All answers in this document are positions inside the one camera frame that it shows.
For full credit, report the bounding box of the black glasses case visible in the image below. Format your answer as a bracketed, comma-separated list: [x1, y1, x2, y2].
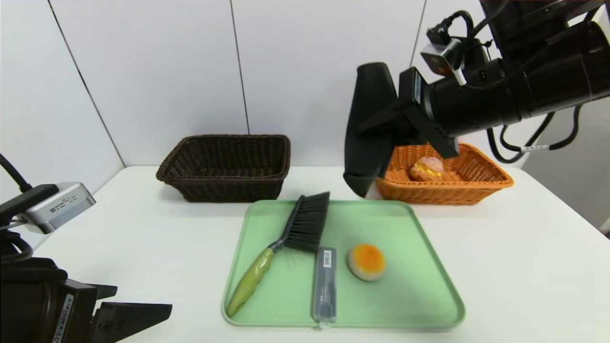
[343, 62, 406, 198]

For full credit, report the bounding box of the slim transparent grey pen case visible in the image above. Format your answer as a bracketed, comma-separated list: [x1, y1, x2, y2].
[313, 246, 338, 329]

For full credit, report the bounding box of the round egg yolk pastry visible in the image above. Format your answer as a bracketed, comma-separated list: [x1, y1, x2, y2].
[347, 243, 387, 282]

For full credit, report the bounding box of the orange wicker basket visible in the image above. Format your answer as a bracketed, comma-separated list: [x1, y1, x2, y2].
[376, 143, 514, 206]

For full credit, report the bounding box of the black left camera cable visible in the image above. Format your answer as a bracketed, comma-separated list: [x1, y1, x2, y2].
[0, 152, 33, 192]

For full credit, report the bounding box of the pink cream puff pastry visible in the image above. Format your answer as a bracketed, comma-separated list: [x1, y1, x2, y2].
[410, 156, 445, 182]

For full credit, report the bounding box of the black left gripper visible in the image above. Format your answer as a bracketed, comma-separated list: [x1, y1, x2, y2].
[0, 268, 173, 343]

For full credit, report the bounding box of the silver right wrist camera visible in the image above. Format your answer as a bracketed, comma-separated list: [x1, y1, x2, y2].
[420, 26, 477, 79]

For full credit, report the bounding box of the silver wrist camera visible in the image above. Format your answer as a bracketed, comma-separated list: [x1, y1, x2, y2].
[17, 182, 97, 235]
[420, 26, 477, 79]

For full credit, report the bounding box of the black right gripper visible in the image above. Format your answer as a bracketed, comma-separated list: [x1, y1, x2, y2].
[356, 66, 523, 159]

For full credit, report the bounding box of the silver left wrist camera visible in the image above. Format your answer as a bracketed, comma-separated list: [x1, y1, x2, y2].
[17, 182, 97, 235]

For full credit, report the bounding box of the grey brush with green handle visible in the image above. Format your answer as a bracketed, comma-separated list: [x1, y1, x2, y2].
[227, 192, 331, 318]

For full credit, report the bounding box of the dark brown wicker basket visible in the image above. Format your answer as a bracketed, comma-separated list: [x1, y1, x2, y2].
[155, 134, 291, 203]

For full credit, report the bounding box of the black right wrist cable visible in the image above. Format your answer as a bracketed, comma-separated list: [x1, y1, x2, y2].
[486, 105, 586, 165]

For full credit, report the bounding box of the light green plastic tray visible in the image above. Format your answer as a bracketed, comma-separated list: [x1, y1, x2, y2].
[221, 199, 467, 329]

